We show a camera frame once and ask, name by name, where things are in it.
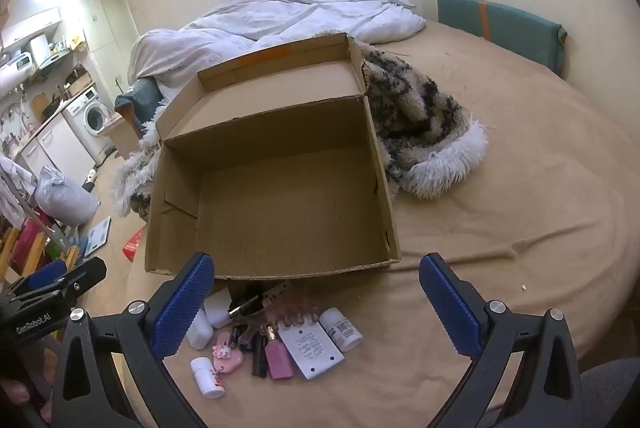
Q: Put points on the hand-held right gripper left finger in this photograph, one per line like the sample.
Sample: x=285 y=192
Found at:
x=182 y=308

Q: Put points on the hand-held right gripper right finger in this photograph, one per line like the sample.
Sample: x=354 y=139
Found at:
x=450 y=308

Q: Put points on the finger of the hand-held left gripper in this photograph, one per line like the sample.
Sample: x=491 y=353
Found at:
x=50 y=273
x=82 y=274

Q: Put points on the white rounded case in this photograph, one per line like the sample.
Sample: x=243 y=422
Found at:
x=198 y=333

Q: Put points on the white charger adapter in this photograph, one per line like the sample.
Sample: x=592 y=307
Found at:
x=218 y=308

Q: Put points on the pink bunny compact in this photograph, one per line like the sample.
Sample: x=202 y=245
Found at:
x=227 y=355

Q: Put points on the small white red-label bottle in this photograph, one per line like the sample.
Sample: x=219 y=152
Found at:
x=207 y=377

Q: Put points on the pink perfume bottle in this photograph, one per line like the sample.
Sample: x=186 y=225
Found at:
x=279 y=358

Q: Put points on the white bottle with printed label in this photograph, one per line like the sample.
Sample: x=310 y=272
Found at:
x=341 y=329

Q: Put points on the white rectangular pack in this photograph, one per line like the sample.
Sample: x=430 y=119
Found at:
x=311 y=350

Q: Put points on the brown cardboard box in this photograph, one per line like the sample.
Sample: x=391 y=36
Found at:
x=280 y=188

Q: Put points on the person's left hand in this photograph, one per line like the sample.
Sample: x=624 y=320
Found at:
x=49 y=365

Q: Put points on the red bag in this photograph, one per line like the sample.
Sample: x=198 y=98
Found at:
x=31 y=240

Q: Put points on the bathroom scale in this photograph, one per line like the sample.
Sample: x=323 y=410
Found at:
x=97 y=235

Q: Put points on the red packet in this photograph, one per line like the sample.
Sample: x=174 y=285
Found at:
x=134 y=245

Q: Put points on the grey plastic bag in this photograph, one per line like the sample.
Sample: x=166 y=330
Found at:
x=65 y=200

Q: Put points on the black tube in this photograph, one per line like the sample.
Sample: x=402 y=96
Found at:
x=259 y=355

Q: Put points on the white cloth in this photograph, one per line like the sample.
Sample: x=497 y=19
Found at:
x=15 y=185

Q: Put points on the white kitchen cabinet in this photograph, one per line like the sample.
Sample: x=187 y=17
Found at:
x=57 y=147

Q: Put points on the white washing machine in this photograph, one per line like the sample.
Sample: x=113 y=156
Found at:
x=90 y=120

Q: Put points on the person's grey trouser leg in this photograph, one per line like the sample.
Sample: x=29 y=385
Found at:
x=607 y=395

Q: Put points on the fluffy patterned blanket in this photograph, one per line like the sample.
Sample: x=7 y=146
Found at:
x=420 y=122

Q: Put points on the white water heater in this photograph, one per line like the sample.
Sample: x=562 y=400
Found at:
x=17 y=72

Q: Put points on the teal cushion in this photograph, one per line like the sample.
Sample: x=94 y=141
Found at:
x=500 y=25

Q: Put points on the white duvet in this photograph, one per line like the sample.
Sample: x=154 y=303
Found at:
x=280 y=20

